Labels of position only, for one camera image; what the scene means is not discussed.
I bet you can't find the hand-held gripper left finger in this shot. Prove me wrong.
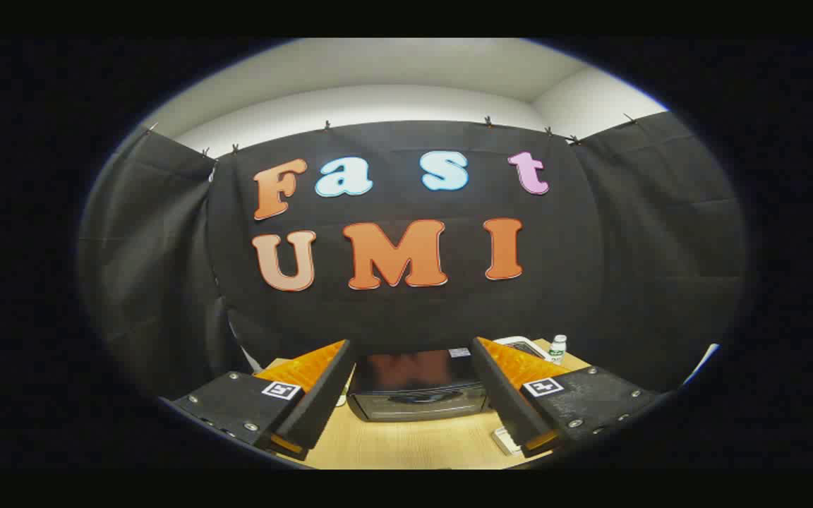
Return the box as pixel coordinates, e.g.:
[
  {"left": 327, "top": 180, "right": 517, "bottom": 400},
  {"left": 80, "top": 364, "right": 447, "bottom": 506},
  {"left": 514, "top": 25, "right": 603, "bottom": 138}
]
[{"left": 159, "top": 339, "right": 358, "bottom": 463}]

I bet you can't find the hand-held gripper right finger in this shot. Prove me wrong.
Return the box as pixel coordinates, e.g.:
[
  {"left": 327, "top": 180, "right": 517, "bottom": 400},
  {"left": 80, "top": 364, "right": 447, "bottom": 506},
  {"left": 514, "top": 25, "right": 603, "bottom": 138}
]
[{"left": 470, "top": 337, "right": 663, "bottom": 459}]

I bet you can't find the black toaster oven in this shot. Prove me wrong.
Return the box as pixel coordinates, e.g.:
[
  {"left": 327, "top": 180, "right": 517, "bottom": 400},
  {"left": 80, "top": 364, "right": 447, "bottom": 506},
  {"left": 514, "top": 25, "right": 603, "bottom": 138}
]
[{"left": 345, "top": 347, "right": 493, "bottom": 423}]

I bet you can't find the white pop-up toaster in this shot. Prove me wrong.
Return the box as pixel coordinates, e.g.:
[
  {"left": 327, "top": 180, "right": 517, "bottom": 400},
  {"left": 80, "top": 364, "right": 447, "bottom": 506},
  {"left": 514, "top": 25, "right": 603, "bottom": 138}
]
[{"left": 495, "top": 337, "right": 553, "bottom": 364}]

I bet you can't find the white rectangular tray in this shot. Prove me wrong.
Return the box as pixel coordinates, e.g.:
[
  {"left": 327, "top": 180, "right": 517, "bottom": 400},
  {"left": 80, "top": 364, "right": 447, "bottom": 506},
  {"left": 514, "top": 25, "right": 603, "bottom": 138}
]
[{"left": 491, "top": 425, "right": 522, "bottom": 456}]

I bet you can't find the black backdrop cloth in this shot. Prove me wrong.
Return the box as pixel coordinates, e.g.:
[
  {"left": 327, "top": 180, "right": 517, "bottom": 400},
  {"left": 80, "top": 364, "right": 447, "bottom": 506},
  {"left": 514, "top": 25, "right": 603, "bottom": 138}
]
[{"left": 76, "top": 111, "right": 749, "bottom": 396}]

